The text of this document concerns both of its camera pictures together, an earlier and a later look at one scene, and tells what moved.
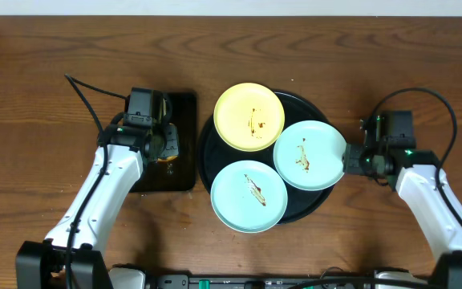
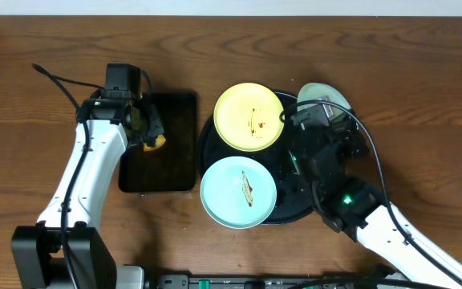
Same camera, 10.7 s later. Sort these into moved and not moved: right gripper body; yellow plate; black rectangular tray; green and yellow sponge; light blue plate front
Moved: green and yellow sponge; light blue plate front; right gripper body
Not moved: black rectangular tray; yellow plate
